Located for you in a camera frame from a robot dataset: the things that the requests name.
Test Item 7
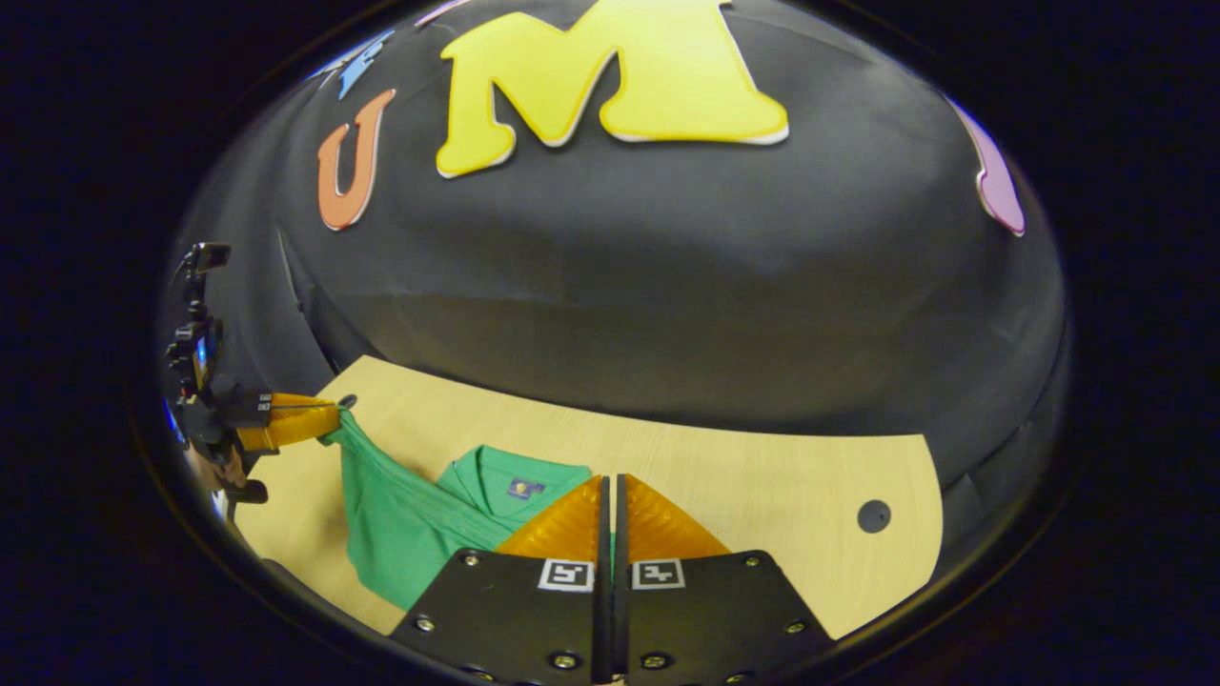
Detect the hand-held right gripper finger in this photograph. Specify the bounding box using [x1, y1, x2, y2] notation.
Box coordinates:
[389, 474, 611, 685]
[613, 474, 835, 685]

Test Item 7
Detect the green T-shirt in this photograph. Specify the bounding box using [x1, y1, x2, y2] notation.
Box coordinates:
[319, 405, 616, 611]

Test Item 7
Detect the black backdrop cloth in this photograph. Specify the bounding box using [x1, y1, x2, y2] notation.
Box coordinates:
[162, 0, 1068, 573]

